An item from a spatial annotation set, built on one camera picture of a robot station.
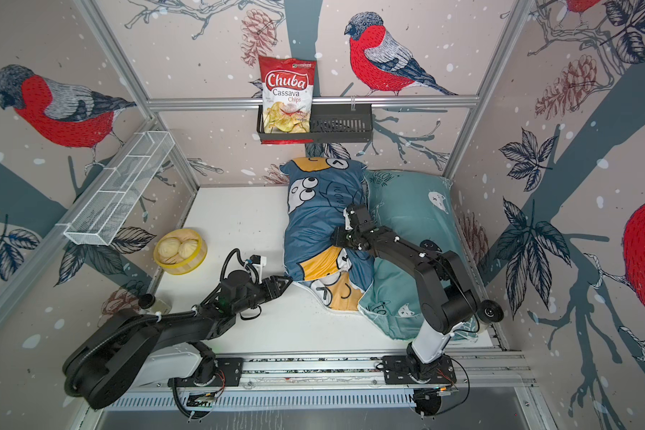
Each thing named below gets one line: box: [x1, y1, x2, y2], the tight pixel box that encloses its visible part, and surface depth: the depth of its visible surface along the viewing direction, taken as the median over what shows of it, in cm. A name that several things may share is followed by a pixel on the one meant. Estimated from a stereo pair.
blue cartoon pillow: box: [279, 156, 375, 312], surface depth 90 cm
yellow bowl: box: [153, 228, 208, 276], surface depth 96 cm
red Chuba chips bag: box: [258, 55, 317, 146], surface depth 87 cm
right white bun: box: [178, 238, 198, 259], surface depth 96 cm
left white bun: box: [157, 237, 181, 258], surface depth 96 cm
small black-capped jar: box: [137, 292, 172, 315], surface depth 79 cm
